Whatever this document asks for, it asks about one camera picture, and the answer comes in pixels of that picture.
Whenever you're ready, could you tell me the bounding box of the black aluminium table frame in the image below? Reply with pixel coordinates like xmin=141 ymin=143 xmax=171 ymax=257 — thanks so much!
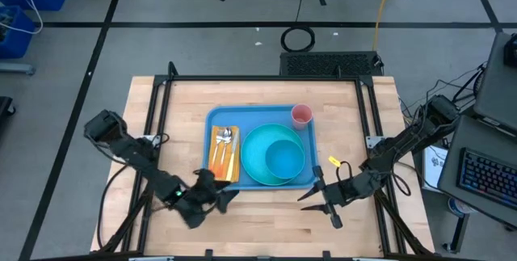
xmin=96 ymin=61 xmax=435 ymax=261

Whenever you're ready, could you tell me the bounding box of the teal round plate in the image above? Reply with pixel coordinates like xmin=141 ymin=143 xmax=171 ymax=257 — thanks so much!
xmin=240 ymin=123 xmax=307 ymax=187

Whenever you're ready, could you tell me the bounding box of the black chair base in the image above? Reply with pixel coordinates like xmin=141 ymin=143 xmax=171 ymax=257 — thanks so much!
xmin=0 ymin=95 xmax=17 ymax=117

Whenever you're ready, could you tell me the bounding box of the pink plastic cup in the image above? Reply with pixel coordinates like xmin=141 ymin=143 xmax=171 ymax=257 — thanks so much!
xmin=290 ymin=103 xmax=314 ymax=131

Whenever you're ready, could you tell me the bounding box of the orange-handled metal spoon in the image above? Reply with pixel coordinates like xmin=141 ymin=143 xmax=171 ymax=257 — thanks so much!
xmin=217 ymin=126 xmax=234 ymax=178

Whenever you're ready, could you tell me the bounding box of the blue plastic tray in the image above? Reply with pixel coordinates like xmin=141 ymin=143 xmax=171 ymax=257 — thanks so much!
xmin=203 ymin=104 xmax=320 ymax=192

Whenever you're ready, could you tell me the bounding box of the black desk device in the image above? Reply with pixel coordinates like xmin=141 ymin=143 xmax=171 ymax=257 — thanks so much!
xmin=503 ymin=34 xmax=517 ymax=68

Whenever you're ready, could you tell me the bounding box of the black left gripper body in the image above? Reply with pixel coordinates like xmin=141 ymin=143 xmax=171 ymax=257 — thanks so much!
xmin=175 ymin=168 xmax=227 ymax=229

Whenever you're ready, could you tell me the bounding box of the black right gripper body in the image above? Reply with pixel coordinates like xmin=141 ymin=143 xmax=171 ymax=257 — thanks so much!
xmin=313 ymin=166 xmax=364 ymax=229

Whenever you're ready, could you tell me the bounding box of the yellow cable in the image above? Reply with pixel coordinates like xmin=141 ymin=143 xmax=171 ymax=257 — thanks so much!
xmin=371 ymin=0 xmax=399 ymax=52

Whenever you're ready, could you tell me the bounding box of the white printed paper sheet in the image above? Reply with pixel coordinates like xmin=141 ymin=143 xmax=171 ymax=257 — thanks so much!
xmin=422 ymin=143 xmax=449 ymax=192

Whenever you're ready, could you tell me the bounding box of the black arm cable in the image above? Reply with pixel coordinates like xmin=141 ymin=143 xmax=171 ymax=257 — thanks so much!
xmin=96 ymin=163 xmax=137 ymax=250

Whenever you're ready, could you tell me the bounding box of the black perforated metal case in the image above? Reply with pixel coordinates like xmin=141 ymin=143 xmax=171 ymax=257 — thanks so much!
xmin=279 ymin=50 xmax=385 ymax=77

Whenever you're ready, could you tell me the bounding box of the blue white tape roll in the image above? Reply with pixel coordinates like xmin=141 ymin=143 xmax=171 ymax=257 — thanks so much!
xmin=447 ymin=196 xmax=473 ymax=218

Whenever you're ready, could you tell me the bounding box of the grey metal bar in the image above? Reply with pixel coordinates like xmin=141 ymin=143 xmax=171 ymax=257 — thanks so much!
xmin=0 ymin=62 xmax=36 ymax=76

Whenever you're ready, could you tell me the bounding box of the orange-handled metal fork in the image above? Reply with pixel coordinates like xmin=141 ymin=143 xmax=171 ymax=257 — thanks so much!
xmin=210 ymin=128 xmax=225 ymax=177

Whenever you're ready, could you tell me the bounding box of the backlit black keyboard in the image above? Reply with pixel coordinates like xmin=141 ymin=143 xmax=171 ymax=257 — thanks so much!
xmin=456 ymin=147 xmax=517 ymax=212

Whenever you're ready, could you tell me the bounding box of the blue plastic bowl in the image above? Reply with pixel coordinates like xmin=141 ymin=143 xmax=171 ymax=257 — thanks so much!
xmin=264 ymin=138 xmax=306 ymax=180

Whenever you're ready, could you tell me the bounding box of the coiled black cable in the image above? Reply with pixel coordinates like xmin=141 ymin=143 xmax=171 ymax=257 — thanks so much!
xmin=280 ymin=0 xmax=317 ymax=53

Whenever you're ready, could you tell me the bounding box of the grey desk surface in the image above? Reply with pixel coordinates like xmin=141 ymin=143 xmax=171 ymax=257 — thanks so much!
xmin=437 ymin=114 xmax=517 ymax=229
xmin=473 ymin=32 xmax=517 ymax=135

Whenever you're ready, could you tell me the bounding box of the yellow cloth napkin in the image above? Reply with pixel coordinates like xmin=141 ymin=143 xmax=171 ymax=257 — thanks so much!
xmin=207 ymin=124 xmax=242 ymax=184

